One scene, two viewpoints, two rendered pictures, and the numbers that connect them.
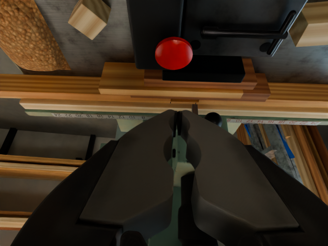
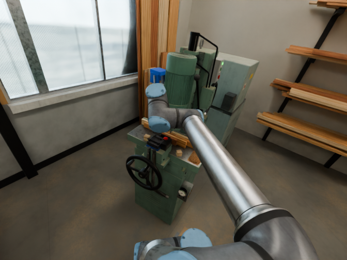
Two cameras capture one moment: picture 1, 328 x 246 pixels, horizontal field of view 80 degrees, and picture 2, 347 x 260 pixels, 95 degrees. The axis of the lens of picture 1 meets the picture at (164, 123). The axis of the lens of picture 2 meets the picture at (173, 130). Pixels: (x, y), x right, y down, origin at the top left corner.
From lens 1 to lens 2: 0.90 m
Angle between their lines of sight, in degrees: 20
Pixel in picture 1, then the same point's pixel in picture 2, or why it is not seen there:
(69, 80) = not seen: hidden behind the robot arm
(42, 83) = not seen: hidden behind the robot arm
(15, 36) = (194, 156)
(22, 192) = (331, 118)
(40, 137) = (305, 152)
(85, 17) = (178, 151)
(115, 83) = (183, 142)
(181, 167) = not seen: hidden behind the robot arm
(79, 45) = (186, 152)
